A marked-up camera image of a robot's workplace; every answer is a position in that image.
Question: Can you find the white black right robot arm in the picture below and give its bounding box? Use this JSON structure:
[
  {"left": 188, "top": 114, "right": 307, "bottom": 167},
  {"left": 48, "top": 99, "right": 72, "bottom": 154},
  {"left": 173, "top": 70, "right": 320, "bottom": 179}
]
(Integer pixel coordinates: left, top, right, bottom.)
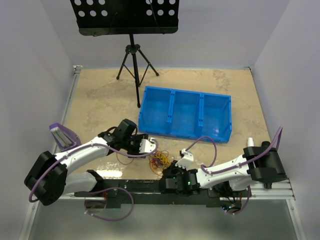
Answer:
[{"left": 159, "top": 138, "right": 288, "bottom": 197}]

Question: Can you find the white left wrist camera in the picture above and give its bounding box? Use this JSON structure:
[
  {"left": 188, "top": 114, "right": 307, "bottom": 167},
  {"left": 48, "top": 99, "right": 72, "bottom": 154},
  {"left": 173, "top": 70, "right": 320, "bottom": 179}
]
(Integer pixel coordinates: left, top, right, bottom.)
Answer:
[{"left": 139, "top": 137, "right": 156, "bottom": 154}]

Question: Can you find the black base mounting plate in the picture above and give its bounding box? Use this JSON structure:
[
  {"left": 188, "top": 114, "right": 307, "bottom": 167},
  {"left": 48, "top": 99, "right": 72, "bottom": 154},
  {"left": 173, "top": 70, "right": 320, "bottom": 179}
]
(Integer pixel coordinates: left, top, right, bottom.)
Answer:
[{"left": 74, "top": 177, "right": 252, "bottom": 211}]

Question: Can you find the blue three-compartment plastic bin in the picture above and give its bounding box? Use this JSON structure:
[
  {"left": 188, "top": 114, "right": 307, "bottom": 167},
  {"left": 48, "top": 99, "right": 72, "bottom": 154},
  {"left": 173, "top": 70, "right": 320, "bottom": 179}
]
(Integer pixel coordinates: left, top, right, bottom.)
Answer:
[{"left": 138, "top": 86, "right": 233, "bottom": 143}]

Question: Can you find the black music stand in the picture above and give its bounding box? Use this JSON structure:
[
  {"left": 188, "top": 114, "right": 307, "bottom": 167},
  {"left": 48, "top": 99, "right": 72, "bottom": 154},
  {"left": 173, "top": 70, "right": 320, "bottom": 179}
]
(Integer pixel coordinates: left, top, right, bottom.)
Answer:
[{"left": 69, "top": 0, "right": 180, "bottom": 109}]

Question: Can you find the yellow cable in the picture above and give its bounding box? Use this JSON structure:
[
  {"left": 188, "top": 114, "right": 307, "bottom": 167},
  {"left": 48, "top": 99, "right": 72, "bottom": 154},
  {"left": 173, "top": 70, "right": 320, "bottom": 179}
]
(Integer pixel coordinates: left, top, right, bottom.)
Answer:
[{"left": 151, "top": 150, "right": 172, "bottom": 166}]

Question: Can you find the white microphone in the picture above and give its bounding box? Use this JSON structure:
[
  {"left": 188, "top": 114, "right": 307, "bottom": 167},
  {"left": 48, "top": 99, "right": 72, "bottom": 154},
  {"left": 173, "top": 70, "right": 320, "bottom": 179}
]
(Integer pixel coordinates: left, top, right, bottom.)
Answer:
[{"left": 247, "top": 137, "right": 255, "bottom": 147}]

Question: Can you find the red cable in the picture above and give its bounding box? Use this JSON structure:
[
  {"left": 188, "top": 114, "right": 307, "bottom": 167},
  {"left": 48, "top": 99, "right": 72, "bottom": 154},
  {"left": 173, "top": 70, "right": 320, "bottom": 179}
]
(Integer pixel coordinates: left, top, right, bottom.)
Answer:
[{"left": 115, "top": 149, "right": 173, "bottom": 173}]

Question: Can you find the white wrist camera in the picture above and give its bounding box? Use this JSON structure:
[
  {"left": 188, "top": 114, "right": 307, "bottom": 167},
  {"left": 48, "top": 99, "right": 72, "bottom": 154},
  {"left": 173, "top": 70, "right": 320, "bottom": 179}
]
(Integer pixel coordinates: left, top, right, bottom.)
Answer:
[
  {"left": 175, "top": 148, "right": 194, "bottom": 170},
  {"left": 139, "top": 137, "right": 156, "bottom": 154}
]

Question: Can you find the purple box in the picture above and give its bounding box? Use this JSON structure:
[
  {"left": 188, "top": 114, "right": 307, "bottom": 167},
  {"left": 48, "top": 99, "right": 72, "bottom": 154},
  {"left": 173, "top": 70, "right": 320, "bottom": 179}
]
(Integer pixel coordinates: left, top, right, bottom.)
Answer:
[{"left": 49, "top": 123, "right": 81, "bottom": 152}]

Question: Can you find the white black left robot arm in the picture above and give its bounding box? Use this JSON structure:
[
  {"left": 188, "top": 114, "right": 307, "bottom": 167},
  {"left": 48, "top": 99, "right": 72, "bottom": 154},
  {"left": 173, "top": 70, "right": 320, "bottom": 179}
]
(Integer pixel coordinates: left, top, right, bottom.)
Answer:
[{"left": 24, "top": 118, "right": 158, "bottom": 206}]

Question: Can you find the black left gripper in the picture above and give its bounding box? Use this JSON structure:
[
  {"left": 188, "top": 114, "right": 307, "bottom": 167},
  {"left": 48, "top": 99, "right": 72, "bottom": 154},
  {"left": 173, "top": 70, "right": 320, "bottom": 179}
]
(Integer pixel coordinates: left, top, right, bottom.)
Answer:
[{"left": 122, "top": 133, "right": 148, "bottom": 158}]

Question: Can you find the aluminium frame rail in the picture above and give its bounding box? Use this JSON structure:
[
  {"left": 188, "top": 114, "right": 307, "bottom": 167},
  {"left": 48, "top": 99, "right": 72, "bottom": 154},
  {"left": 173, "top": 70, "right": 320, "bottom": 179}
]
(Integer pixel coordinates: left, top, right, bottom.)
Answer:
[{"left": 31, "top": 178, "right": 297, "bottom": 201}]

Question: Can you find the black microphone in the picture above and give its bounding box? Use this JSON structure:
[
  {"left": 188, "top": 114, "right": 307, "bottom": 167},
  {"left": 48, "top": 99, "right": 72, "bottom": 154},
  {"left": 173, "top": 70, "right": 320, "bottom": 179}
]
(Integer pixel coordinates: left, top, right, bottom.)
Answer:
[{"left": 261, "top": 141, "right": 273, "bottom": 148}]

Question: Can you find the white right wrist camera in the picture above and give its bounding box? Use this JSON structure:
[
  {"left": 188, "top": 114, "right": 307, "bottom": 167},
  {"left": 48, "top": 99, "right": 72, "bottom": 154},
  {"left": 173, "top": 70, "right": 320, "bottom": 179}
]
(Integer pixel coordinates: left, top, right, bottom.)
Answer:
[{"left": 175, "top": 148, "right": 194, "bottom": 170}]

